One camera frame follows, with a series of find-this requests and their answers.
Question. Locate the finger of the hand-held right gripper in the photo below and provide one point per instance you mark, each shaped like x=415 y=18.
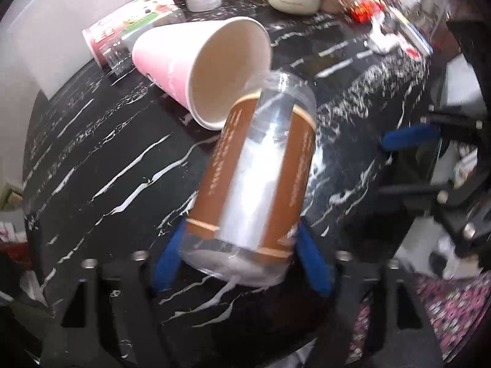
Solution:
x=422 y=189
x=410 y=135

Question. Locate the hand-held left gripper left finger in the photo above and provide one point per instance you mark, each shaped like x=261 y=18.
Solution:
x=165 y=264

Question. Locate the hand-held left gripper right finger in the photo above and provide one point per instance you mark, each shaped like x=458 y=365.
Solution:
x=313 y=264

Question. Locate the clear cup with brown label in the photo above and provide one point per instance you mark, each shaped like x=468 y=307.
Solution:
x=253 y=184

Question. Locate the pink paper cup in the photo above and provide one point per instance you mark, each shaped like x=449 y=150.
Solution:
x=191 y=69

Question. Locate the clear cup with pink label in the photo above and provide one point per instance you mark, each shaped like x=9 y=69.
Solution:
x=126 y=34

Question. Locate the white crumpled wrapper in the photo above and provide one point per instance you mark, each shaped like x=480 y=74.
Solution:
x=406 y=30

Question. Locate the crumpled white tissue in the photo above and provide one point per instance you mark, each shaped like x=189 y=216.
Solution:
x=381 y=42

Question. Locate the patterned pink rug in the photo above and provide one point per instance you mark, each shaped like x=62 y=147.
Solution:
x=448 y=306

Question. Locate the red snack packet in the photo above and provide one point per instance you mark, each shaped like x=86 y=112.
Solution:
x=364 y=7

